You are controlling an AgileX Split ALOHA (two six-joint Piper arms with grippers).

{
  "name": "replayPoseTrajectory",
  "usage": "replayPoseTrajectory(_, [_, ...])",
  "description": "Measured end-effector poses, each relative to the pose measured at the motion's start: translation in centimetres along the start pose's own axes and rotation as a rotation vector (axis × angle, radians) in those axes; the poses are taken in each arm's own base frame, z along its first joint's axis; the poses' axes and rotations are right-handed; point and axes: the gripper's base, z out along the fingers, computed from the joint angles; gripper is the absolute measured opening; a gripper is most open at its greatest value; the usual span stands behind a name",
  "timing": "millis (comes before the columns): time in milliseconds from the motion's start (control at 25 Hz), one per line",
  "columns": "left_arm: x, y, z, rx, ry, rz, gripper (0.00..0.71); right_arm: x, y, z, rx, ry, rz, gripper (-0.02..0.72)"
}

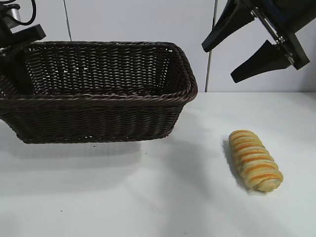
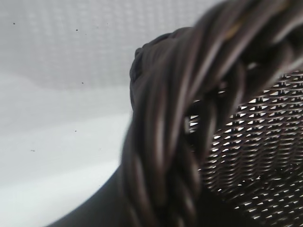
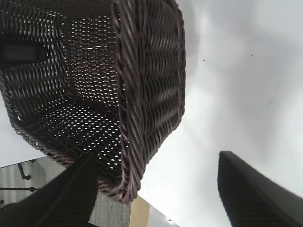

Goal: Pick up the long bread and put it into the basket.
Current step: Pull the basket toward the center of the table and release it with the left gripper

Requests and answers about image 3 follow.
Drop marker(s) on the thin black rod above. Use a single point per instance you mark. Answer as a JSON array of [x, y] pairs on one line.
[[16, 188]]

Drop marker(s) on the black stand leg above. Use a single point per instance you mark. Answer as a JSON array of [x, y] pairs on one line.
[[23, 175]]

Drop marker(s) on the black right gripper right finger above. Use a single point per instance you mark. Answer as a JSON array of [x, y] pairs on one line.
[[255, 198]]

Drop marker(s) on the dark brown woven basket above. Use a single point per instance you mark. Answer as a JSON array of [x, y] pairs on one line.
[[151, 71]]

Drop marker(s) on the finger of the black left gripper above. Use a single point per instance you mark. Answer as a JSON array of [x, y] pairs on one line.
[[21, 54]]

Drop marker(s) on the tan wooden board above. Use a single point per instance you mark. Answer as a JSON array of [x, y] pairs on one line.
[[139, 212]]

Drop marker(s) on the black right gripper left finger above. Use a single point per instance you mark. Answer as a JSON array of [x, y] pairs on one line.
[[59, 201]]

